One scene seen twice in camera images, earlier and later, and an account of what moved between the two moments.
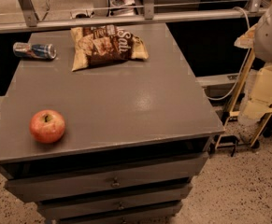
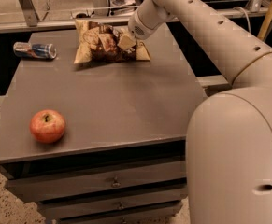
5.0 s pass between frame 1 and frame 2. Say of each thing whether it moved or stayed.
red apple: stayed
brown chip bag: moved
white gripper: moved
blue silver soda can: stayed
